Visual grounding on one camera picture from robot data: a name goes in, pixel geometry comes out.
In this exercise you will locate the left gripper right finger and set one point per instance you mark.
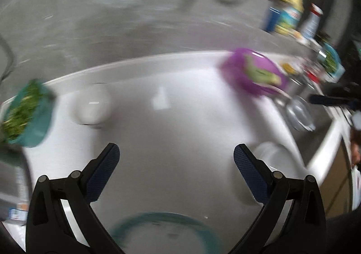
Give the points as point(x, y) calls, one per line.
point(257, 175)

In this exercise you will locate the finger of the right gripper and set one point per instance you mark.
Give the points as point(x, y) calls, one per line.
point(328, 101)

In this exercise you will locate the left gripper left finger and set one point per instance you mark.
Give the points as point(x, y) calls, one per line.
point(88, 184)

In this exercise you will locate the large white bowl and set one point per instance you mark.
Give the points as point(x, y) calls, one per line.
point(278, 158)

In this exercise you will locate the red rimmed ceramic bowl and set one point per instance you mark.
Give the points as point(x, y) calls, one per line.
point(93, 105)

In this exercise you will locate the teal floral plate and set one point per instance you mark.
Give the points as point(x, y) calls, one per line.
point(165, 232)

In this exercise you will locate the person right hand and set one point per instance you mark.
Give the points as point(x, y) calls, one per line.
point(355, 146)

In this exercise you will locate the glass bowl in sink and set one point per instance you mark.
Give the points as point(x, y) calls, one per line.
point(297, 113)

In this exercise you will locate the stainless steel sink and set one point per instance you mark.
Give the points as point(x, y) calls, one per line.
point(317, 148)

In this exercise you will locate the small teal vegetable bowl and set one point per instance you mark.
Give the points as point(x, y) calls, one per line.
point(332, 62)

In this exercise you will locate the yellow sponge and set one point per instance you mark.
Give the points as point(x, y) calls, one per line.
point(289, 69)

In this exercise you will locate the green peeled vegetable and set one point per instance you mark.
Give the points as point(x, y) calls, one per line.
point(259, 75)

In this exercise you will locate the white spray bottle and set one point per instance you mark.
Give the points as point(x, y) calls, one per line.
point(310, 25)

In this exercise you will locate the purple plastic bowl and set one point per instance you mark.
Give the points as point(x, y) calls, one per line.
point(233, 71)

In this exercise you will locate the teal basin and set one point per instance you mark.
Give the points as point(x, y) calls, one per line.
point(37, 128)

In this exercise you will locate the stainless steel rice cooker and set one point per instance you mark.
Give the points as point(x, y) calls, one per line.
point(16, 185)

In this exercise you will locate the yellow detergent bottle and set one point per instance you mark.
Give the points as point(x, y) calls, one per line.
point(290, 14)

